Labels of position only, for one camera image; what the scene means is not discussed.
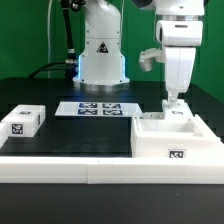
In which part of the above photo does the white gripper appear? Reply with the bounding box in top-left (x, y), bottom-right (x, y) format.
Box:
top-left (156, 20), bottom-right (203, 106)

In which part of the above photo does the white cabinet body box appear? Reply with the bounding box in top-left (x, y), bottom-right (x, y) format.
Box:
top-left (131, 115), bottom-right (224, 159)

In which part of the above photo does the white door panel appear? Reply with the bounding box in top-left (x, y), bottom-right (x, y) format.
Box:
top-left (140, 112), bottom-right (164, 120)
top-left (162, 99), bottom-right (192, 119)

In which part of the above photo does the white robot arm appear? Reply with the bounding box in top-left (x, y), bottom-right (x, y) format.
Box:
top-left (73, 0), bottom-right (205, 104)

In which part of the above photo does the white cabinet top block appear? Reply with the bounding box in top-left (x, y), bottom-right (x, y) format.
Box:
top-left (1, 104), bottom-right (46, 137)

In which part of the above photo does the white U-shaped fence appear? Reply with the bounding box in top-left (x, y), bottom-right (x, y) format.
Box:
top-left (0, 121), bottom-right (224, 185)

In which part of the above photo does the white marker base sheet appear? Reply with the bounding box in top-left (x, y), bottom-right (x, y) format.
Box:
top-left (55, 102), bottom-right (142, 117)

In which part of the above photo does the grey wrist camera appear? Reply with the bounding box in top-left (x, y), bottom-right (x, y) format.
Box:
top-left (139, 48), bottom-right (165, 72)

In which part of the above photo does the black cable bundle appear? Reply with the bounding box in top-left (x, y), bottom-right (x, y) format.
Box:
top-left (27, 0), bottom-right (87, 80)

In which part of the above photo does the white thin cable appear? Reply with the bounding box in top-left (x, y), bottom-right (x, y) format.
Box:
top-left (47, 0), bottom-right (54, 80)

